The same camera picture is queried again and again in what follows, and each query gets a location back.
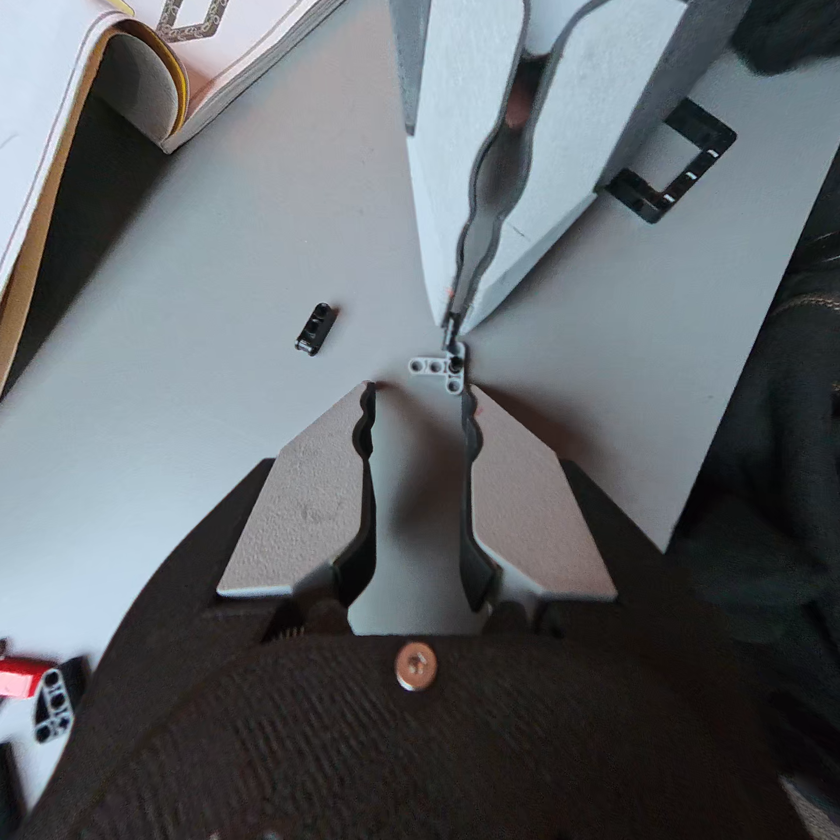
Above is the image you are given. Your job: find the small black lego beam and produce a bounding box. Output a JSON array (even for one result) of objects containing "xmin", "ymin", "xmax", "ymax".
[{"xmin": 293, "ymin": 302, "xmax": 336, "ymax": 357}]

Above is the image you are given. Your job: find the pile of lego pieces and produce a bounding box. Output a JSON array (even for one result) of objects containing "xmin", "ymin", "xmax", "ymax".
[{"xmin": 0, "ymin": 637, "xmax": 93, "ymax": 821}]

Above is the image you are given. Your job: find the person's right hand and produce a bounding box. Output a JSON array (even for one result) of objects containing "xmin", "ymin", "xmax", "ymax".
[{"xmin": 505, "ymin": 58, "xmax": 544, "ymax": 129}]

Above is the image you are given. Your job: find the grey T-shaped lego beam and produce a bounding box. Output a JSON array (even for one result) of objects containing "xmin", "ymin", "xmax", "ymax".
[{"xmin": 408, "ymin": 340, "xmax": 468, "ymax": 396}]

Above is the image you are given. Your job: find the black rectangular lego frame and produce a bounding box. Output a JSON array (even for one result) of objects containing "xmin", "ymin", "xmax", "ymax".
[{"xmin": 602, "ymin": 98, "xmax": 738, "ymax": 225}]

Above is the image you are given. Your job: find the person's right forearm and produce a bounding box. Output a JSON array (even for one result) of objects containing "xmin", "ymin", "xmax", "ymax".
[{"xmin": 728, "ymin": 0, "xmax": 840, "ymax": 74}]

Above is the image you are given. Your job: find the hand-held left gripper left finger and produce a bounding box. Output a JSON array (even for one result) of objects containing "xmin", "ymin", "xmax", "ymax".
[{"xmin": 217, "ymin": 381, "xmax": 378, "ymax": 606}]

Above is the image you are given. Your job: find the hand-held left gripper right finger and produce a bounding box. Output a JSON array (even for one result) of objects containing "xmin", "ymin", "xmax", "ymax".
[{"xmin": 461, "ymin": 385, "xmax": 619, "ymax": 613}]

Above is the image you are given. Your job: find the lego instruction booklet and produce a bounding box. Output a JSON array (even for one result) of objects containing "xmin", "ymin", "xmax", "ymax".
[{"xmin": 0, "ymin": 0, "xmax": 349, "ymax": 398}]

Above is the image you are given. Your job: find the person's dark jacket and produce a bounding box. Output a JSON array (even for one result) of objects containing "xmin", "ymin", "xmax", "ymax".
[{"xmin": 669, "ymin": 190, "xmax": 840, "ymax": 840}]

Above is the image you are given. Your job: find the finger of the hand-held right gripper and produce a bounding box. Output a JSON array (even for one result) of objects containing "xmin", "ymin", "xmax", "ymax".
[
  {"xmin": 390, "ymin": 0, "xmax": 531, "ymax": 329},
  {"xmin": 456, "ymin": 0, "xmax": 752, "ymax": 330}
]

